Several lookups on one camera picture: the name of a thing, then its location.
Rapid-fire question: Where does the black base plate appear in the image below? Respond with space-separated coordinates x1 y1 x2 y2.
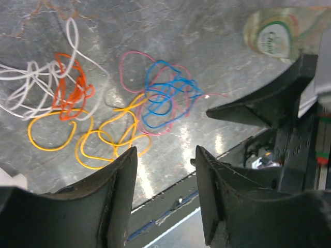
125 129 275 247

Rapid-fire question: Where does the blue wire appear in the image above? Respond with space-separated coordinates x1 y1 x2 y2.
141 60 205 130

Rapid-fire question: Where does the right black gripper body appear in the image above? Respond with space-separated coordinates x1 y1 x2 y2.
243 113 331 193

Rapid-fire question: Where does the yellow wire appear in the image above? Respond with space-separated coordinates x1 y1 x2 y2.
27 92 153 171

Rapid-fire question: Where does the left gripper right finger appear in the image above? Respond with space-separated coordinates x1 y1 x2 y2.
195 146 330 247

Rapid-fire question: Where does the left glass water bottle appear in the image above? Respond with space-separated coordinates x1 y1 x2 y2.
243 6 330 64

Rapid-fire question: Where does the pink wire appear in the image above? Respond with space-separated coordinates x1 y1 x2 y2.
118 50 230 136

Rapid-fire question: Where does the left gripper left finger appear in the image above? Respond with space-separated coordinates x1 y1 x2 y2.
1 147 138 247

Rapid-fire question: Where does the white wire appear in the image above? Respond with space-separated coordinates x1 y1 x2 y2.
0 17 111 122

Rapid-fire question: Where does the orange wire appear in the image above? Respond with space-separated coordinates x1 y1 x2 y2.
51 52 96 121

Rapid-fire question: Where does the white compartment tray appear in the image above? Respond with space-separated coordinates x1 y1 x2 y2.
0 168 28 190

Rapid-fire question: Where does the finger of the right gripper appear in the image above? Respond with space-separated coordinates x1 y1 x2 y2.
206 54 318 128

